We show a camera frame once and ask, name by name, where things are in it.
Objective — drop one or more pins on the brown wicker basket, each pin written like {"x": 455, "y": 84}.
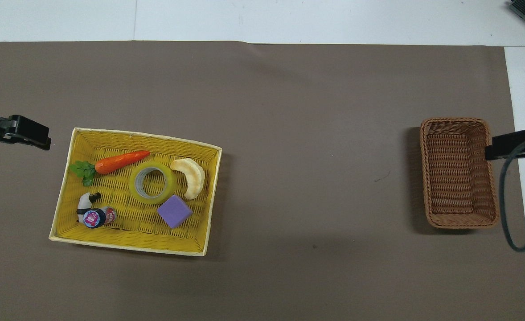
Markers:
{"x": 456, "y": 178}

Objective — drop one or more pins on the peeled toy banana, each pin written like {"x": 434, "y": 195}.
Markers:
{"x": 194, "y": 178}

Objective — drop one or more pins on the yellow-green tape roll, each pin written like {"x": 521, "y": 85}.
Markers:
{"x": 134, "y": 187}

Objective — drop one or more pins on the black and white animal figure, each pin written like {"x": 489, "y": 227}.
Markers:
{"x": 84, "y": 203}

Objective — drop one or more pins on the yellow woven basket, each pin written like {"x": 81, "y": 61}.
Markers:
{"x": 124, "y": 234}

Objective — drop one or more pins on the purple cube block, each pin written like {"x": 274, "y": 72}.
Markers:
{"x": 175, "y": 211}

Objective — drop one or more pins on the small bottle with printed label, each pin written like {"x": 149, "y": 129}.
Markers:
{"x": 96, "y": 218}

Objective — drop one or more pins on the orange toy carrot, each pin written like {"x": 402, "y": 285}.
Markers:
{"x": 120, "y": 161}

